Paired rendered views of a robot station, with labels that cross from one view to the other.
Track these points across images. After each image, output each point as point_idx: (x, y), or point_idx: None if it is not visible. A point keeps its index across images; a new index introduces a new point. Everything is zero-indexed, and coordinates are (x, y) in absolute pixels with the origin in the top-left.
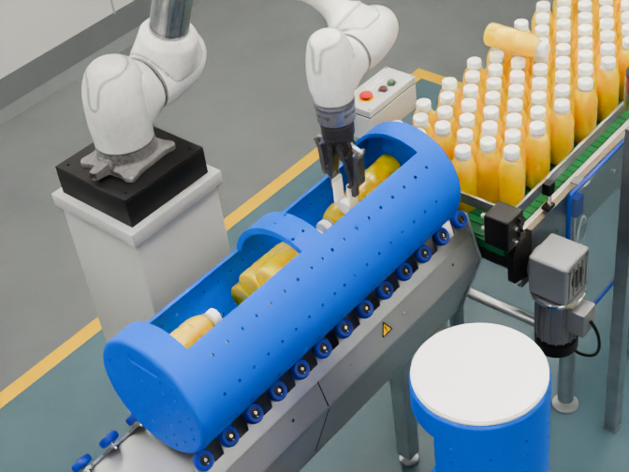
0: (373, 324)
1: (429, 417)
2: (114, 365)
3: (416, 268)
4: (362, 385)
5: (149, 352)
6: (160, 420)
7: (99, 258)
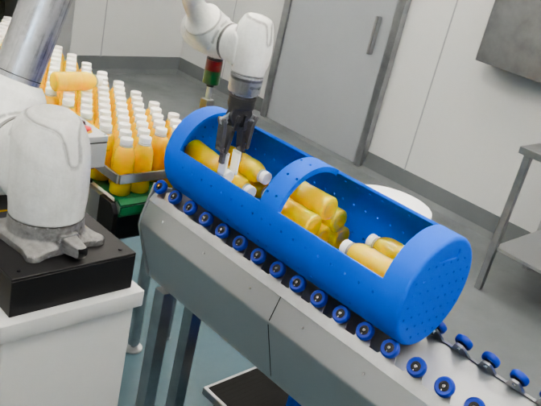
0: None
1: None
2: (418, 287)
3: None
4: None
5: (458, 235)
6: (431, 313)
7: (50, 379)
